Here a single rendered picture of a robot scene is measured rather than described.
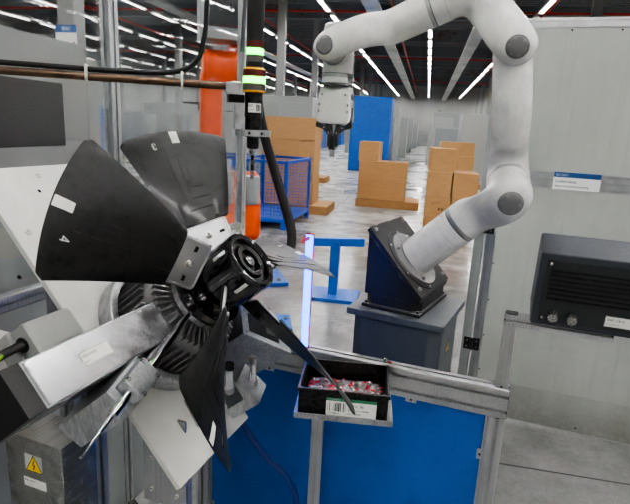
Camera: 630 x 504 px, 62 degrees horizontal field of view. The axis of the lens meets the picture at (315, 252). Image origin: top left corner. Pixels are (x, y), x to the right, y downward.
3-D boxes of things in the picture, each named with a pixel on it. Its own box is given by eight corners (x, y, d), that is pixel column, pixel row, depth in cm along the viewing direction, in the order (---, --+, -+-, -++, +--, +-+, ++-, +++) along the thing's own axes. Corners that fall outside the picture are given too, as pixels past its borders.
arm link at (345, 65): (345, 72, 140) (356, 76, 148) (349, 18, 137) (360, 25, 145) (316, 71, 143) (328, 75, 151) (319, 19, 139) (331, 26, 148)
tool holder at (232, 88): (226, 135, 99) (227, 80, 97) (223, 134, 106) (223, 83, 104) (273, 137, 101) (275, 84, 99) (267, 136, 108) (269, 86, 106)
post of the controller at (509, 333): (494, 387, 132) (505, 313, 127) (495, 382, 135) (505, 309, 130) (507, 390, 131) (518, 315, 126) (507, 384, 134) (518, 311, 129)
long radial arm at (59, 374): (117, 329, 102) (154, 300, 97) (138, 362, 102) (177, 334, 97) (-24, 397, 76) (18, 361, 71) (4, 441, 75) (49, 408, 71)
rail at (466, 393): (196, 351, 162) (196, 327, 160) (203, 346, 166) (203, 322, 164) (505, 420, 132) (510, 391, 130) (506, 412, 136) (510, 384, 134)
